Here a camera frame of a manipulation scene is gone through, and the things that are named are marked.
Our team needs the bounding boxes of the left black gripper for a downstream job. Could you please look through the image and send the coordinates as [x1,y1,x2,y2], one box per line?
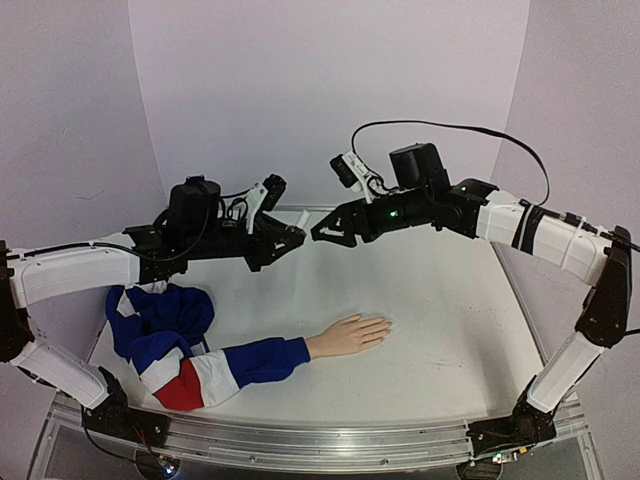
[187,215,307,273]

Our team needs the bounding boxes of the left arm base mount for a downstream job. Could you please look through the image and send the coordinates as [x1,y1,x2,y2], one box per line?
[82,392,171,448]

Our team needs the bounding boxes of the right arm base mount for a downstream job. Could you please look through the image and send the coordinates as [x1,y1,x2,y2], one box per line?
[466,392,559,460]

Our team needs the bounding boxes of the aluminium front rail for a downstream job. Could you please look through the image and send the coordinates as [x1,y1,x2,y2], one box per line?
[47,384,591,464]

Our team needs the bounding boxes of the white nail polish cap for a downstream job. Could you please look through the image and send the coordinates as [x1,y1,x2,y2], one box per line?
[295,210,310,230]

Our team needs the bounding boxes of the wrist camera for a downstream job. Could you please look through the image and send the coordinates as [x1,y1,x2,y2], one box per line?
[244,174,287,235]
[329,151,382,204]

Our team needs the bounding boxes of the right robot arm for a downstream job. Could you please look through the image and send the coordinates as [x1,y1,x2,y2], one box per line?
[311,143,632,454]

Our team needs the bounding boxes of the aluminium rail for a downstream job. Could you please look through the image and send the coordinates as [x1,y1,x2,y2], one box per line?
[47,384,591,464]
[268,204,338,213]

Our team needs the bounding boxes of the mannequin hand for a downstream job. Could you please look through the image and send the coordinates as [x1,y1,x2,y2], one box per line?
[305,315,392,360]

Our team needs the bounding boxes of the aluminium back rail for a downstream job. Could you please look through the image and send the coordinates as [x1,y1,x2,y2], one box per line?
[268,204,338,213]

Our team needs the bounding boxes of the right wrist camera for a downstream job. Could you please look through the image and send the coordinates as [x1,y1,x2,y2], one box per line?
[329,151,382,204]

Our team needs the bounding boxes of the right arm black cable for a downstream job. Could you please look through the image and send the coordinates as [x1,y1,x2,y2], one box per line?
[350,119,550,207]

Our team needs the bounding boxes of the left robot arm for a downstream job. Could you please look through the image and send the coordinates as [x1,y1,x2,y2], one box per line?
[1,175,310,437]

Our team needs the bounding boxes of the blue white red jacket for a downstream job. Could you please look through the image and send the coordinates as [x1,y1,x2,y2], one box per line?
[105,282,311,412]

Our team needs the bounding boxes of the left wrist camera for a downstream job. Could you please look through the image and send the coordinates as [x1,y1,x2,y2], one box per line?
[244,174,287,235]

